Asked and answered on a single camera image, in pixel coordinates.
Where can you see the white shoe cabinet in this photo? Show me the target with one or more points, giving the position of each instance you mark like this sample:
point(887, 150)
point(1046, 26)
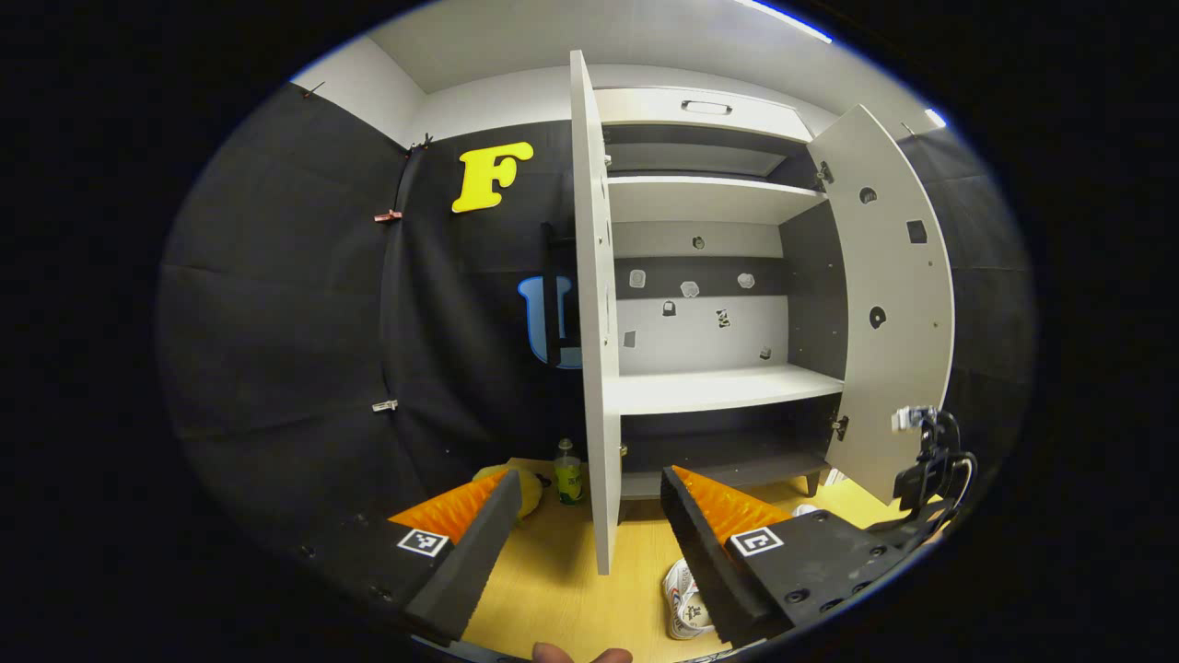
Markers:
point(718, 387)

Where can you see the red cloth clip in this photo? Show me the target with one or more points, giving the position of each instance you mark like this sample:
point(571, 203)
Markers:
point(389, 216)

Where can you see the yellow plush toy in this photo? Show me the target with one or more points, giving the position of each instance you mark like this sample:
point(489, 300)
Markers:
point(530, 493)

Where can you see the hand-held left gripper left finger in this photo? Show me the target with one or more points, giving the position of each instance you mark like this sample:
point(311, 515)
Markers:
point(474, 562)

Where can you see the ceiling light panel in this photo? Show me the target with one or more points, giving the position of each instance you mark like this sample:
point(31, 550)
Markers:
point(935, 118)
point(792, 20)

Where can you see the green drink bottle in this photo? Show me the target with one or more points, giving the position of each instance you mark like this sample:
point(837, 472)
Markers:
point(569, 479)

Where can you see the white cabinet drawer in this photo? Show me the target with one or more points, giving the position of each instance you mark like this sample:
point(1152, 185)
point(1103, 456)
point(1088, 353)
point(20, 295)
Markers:
point(645, 115)

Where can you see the white cabinet door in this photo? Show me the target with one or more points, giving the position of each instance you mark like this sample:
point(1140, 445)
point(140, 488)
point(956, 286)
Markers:
point(599, 414)
point(907, 387)

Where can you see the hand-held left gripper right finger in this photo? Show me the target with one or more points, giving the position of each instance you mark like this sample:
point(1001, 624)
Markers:
point(705, 566)

